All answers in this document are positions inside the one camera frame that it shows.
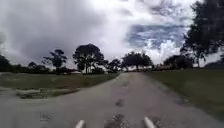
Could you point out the grey paved path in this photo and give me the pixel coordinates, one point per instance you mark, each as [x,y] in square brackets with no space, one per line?
[133,96]

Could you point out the row of trees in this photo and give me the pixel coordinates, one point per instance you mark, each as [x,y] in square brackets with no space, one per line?
[87,56]

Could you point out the grass field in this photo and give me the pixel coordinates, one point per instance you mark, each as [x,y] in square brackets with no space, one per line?
[196,86]
[50,80]

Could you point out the robot's own part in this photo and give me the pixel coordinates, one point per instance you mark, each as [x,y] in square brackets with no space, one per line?
[149,122]
[80,124]

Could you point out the large dark tree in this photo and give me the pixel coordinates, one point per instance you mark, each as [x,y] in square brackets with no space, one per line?
[206,26]

